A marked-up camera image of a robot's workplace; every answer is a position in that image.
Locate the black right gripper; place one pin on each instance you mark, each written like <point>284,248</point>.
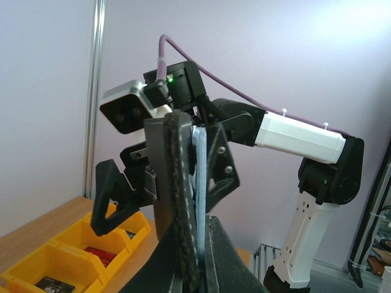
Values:
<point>115,201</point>

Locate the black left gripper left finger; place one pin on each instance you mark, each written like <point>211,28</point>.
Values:
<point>167,269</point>

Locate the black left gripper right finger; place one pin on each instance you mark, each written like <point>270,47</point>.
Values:
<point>225,271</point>

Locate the black leather card holder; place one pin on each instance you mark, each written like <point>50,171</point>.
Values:
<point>177,154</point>

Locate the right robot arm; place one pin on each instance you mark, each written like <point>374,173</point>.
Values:
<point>266,144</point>

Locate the red card in bin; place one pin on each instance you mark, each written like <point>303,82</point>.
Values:
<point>105,257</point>

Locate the yellow bin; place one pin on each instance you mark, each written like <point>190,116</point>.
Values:
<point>121,241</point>
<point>82,271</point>

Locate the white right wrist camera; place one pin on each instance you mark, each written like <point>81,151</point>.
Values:
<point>128,105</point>

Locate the aluminium frame post right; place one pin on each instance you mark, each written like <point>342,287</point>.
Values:
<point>93,96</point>

